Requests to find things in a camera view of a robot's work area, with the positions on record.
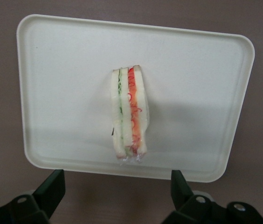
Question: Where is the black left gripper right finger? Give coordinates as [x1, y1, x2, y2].
[161, 169, 214, 224]

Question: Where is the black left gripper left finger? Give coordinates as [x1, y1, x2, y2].
[9, 169, 66, 224]

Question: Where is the triangle sandwich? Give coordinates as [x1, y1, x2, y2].
[109, 65, 151, 166]

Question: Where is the cream plastic tray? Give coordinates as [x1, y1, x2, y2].
[16, 14, 256, 184]

